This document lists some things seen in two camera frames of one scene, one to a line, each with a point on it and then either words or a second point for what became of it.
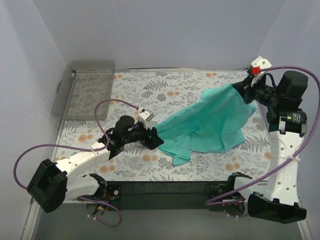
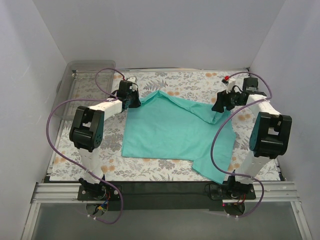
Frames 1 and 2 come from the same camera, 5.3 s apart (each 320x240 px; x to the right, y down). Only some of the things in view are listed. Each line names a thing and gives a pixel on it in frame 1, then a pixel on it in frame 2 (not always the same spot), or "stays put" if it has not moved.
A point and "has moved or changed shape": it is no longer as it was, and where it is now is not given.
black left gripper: x=150 y=138 -> x=135 y=100
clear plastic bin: x=83 y=84 stays put
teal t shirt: x=216 y=124 has moved or changed shape
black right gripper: x=247 y=90 -> x=222 y=100
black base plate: x=139 y=195 stays put
